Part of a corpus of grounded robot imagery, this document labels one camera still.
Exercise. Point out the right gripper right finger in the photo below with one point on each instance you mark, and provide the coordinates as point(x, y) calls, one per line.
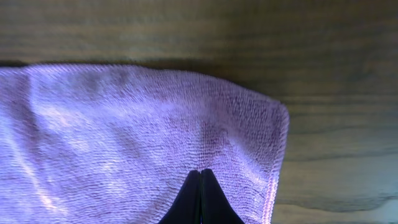
point(215, 208)

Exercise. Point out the purple microfiber cloth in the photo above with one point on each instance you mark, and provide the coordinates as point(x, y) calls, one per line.
point(114, 143)

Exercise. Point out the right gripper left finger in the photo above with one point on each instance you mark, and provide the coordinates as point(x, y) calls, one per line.
point(186, 208)

